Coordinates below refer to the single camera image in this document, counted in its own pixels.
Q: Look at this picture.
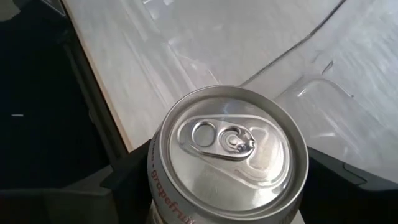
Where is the black metal table frame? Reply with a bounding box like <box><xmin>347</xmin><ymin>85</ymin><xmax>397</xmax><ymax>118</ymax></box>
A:
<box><xmin>40</xmin><ymin>0</ymin><xmax>130</xmax><ymax>169</ymax></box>

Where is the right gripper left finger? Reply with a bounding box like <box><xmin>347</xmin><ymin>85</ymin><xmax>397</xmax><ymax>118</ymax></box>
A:
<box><xmin>101</xmin><ymin>139</ymin><xmax>153</xmax><ymax>224</ymax></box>

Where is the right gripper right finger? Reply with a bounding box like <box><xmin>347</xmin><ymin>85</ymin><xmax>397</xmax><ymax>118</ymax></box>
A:
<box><xmin>300</xmin><ymin>146</ymin><xmax>398</xmax><ymax>224</ymax></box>

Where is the clear plastic bin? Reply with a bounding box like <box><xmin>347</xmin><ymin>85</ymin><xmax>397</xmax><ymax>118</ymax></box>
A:
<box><xmin>241</xmin><ymin>0</ymin><xmax>398</xmax><ymax>184</ymax></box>

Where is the white pink grapefruit soda can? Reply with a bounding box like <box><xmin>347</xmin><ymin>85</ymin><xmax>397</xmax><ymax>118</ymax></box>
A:
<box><xmin>146</xmin><ymin>85</ymin><xmax>309</xmax><ymax>224</ymax></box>

